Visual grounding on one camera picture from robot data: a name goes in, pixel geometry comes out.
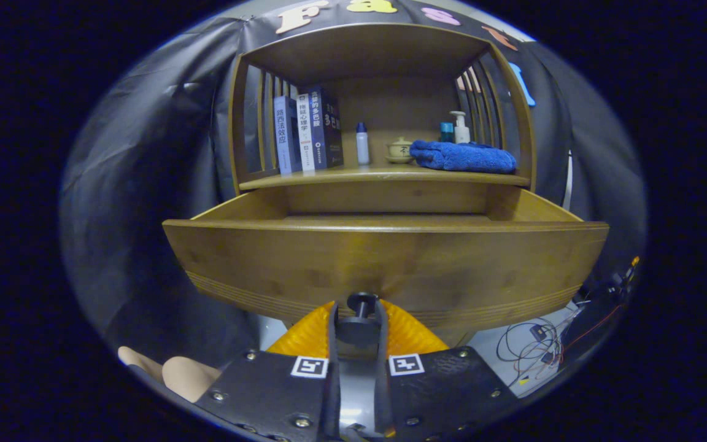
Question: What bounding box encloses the wooden cabinet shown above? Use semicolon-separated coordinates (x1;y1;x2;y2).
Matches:
228;23;536;194

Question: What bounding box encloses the light blue book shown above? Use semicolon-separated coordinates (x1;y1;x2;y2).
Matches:
274;95;303;176

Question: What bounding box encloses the beige lidded teacup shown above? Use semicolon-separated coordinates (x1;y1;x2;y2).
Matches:
385;137;415;165

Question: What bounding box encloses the wooden countertop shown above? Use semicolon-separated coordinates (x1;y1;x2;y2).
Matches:
238;161;531;191

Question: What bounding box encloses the wooden drawer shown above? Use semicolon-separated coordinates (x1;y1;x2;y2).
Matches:
162;184;610;329

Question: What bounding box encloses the white pump bottle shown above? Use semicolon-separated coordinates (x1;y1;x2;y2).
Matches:
450;110;471;145

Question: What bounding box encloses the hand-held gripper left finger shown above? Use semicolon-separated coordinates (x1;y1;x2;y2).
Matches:
194;300;341;442

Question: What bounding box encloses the white bottle with blue cap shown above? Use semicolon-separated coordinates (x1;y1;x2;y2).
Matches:
355;122;371;166

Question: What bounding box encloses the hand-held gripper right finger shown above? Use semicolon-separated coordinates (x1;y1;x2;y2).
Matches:
373;299;520;442

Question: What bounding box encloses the black drawer knob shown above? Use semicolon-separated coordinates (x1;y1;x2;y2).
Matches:
336;292;382;358

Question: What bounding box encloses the tangle of thin cables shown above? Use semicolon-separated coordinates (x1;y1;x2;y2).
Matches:
496;307;581;387

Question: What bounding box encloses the white book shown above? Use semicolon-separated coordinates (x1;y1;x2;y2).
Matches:
296;93;317;173

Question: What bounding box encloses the black equipment with orange tip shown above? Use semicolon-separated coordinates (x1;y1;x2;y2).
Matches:
565;257;641;363

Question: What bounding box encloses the dark blue book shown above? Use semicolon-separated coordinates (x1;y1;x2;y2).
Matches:
308;85;344;170

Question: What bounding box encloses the blue folded towel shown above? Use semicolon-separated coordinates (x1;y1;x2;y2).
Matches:
409;140;517;174

